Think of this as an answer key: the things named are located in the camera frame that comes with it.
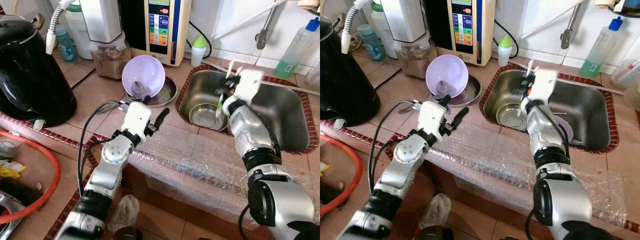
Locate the black pan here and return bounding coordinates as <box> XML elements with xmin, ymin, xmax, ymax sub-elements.
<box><xmin>617</xmin><ymin>0</ymin><xmax>640</xmax><ymax>18</ymax></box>

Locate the white water tube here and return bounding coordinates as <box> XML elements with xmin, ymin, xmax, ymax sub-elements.
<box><xmin>215</xmin><ymin>0</ymin><xmax>288</xmax><ymax>41</ymax></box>
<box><xmin>520</xmin><ymin>0</ymin><xmax>591</xmax><ymax>41</ymax></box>

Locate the metal tap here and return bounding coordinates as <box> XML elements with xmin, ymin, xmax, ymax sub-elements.
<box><xmin>255</xmin><ymin>0</ymin><xmax>281</xmax><ymax>50</ymax></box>
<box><xmin>560</xmin><ymin>0</ymin><xmax>586</xmax><ymax>50</ymax></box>

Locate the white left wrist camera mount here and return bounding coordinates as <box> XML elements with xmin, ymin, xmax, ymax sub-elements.
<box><xmin>417</xmin><ymin>100</ymin><xmax>448</xmax><ymax>136</ymax></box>
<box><xmin>121</xmin><ymin>101</ymin><xmax>153</xmax><ymax>137</ymax></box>

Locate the small white bottle green cap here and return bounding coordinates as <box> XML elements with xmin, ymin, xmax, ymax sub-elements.
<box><xmin>497</xmin><ymin>35</ymin><xmax>513</xmax><ymax>67</ymax></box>
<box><xmin>191</xmin><ymin>35</ymin><xmax>207</xmax><ymax>67</ymax></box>

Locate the beige water ionizer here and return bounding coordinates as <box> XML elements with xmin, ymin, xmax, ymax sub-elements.
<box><xmin>120</xmin><ymin>0</ymin><xmax>192</xmax><ymax>67</ymax></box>
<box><xmin>424</xmin><ymin>0</ymin><xmax>496</xmax><ymax>67</ymax></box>

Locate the purple plastic plate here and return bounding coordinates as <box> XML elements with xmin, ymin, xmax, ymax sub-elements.
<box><xmin>556</xmin><ymin>115</ymin><xmax>575</xmax><ymax>144</ymax></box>

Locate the black power cord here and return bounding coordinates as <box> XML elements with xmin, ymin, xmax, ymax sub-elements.
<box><xmin>492</xmin><ymin>32</ymin><xmax>520</xmax><ymax>60</ymax></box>
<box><xmin>187</xmin><ymin>34</ymin><xmax>213</xmax><ymax>60</ymax></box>

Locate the jar of brown powder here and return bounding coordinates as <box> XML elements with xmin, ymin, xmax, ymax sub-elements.
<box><xmin>91</xmin><ymin>32</ymin><xmax>132</xmax><ymax>80</ymax></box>
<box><xmin>395</xmin><ymin>31</ymin><xmax>436</xmax><ymax>79</ymax></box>

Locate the white container green lid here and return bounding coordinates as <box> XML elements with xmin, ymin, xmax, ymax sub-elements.
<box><xmin>64</xmin><ymin>2</ymin><xmax>94</xmax><ymax>60</ymax></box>
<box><xmin>370</xmin><ymin>1</ymin><xmax>398</xmax><ymax>58</ymax></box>

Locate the white water filter housing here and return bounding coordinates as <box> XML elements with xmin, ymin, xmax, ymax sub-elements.
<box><xmin>380</xmin><ymin>0</ymin><xmax>428</xmax><ymax>43</ymax></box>
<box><xmin>79</xmin><ymin>0</ymin><xmax>125</xmax><ymax>45</ymax></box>

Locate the bubble wrap sheet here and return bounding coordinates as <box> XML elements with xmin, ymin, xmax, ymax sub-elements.
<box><xmin>127</xmin><ymin>122</ymin><xmax>321</xmax><ymax>223</ymax></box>
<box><xmin>427</xmin><ymin>120</ymin><xmax>628</xmax><ymax>228</ymax></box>

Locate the clear handled utensil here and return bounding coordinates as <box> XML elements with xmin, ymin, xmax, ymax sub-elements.
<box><xmin>131</xmin><ymin>82</ymin><xmax>151</xmax><ymax>102</ymax></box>
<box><xmin>436</xmin><ymin>81</ymin><xmax>453</xmax><ymax>101</ymax></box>

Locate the black kettle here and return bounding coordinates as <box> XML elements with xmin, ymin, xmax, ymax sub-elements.
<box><xmin>0</xmin><ymin>15</ymin><xmax>77</xmax><ymax>128</ymax></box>
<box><xmin>320</xmin><ymin>20</ymin><xmax>373</xmax><ymax>127</ymax></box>

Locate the teal plastic bottle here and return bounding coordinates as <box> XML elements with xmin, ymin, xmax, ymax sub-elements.
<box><xmin>357</xmin><ymin>24</ymin><xmax>386</xmax><ymax>62</ymax></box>
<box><xmin>54</xmin><ymin>25</ymin><xmax>78</xmax><ymax>63</ymax></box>

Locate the purple plastic bowl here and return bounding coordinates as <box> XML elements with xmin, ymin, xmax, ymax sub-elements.
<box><xmin>425</xmin><ymin>54</ymin><xmax>469</xmax><ymax>98</ymax></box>
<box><xmin>122</xmin><ymin>55</ymin><xmax>166</xmax><ymax>98</ymax></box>

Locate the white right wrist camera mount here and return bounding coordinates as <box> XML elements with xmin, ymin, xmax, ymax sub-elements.
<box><xmin>235</xmin><ymin>68</ymin><xmax>265</xmax><ymax>104</ymax></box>
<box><xmin>529</xmin><ymin>69</ymin><xmax>558</xmax><ymax>103</ymax></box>

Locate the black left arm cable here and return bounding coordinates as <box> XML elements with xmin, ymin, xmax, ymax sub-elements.
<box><xmin>368</xmin><ymin>100</ymin><xmax>426</xmax><ymax>193</ymax></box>
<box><xmin>76</xmin><ymin>100</ymin><xmax>126</xmax><ymax>196</ymax></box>

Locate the orange hose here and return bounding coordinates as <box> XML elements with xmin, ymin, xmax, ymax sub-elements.
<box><xmin>0</xmin><ymin>130</ymin><xmax>62</xmax><ymax>225</ymax></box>
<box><xmin>320</xmin><ymin>135</ymin><xmax>363</xmax><ymax>216</ymax></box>

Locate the stainless steel sink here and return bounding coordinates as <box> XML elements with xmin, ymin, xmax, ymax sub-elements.
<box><xmin>180</xmin><ymin>70</ymin><xmax>311</xmax><ymax>151</ymax></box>
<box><xmin>482</xmin><ymin>69</ymin><xmax>612</xmax><ymax>151</ymax></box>

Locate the small steel bowl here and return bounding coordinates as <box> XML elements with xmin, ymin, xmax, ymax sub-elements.
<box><xmin>495</xmin><ymin>102</ymin><xmax>526</xmax><ymax>130</ymax></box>
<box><xmin>189</xmin><ymin>102</ymin><xmax>226</xmax><ymax>130</ymax></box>

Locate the grey corrugated hose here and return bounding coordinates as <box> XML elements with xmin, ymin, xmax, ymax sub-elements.
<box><xmin>45</xmin><ymin>0</ymin><xmax>76</xmax><ymax>55</ymax></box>
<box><xmin>341</xmin><ymin>0</ymin><xmax>373</xmax><ymax>55</ymax></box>

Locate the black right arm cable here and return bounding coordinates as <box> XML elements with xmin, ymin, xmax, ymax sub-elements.
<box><xmin>237</xmin><ymin>202</ymin><xmax>251</xmax><ymax>240</ymax></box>
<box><xmin>524</xmin><ymin>207</ymin><xmax>538</xmax><ymax>240</ymax></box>

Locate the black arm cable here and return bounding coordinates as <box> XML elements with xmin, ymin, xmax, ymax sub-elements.
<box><xmin>76</xmin><ymin>100</ymin><xmax>126</xmax><ymax>196</ymax></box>
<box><xmin>368</xmin><ymin>100</ymin><xmax>426</xmax><ymax>193</ymax></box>
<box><xmin>524</xmin><ymin>207</ymin><xmax>538</xmax><ymax>240</ymax></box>
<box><xmin>237</xmin><ymin>202</ymin><xmax>251</xmax><ymax>240</ymax></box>

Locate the round steel plate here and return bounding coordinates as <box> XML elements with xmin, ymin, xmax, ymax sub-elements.
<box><xmin>447</xmin><ymin>75</ymin><xmax>482</xmax><ymax>107</ymax></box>
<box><xmin>142</xmin><ymin>76</ymin><xmax>178</xmax><ymax>107</ymax></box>

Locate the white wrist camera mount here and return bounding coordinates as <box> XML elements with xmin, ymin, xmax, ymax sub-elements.
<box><xmin>121</xmin><ymin>101</ymin><xmax>153</xmax><ymax>137</ymax></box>
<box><xmin>529</xmin><ymin>69</ymin><xmax>558</xmax><ymax>103</ymax></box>
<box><xmin>417</xmin><ymin>100</ymin><xmax>448</xmax><ymax>136</ymax></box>
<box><xmin>235</xmin><ymin>68</ymin><xmax>265</xmax><ymax>104</ymax></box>

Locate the green dish soap bottle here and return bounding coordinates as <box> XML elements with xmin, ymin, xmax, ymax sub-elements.
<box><xmin>274</xmin><ymin>17</ymin><xmax>321</xmax><ymax>78</ymax></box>
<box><xmin>580</xmin><ymin>16</ymin><xmax>623</xmax><ymax>78</ymax></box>

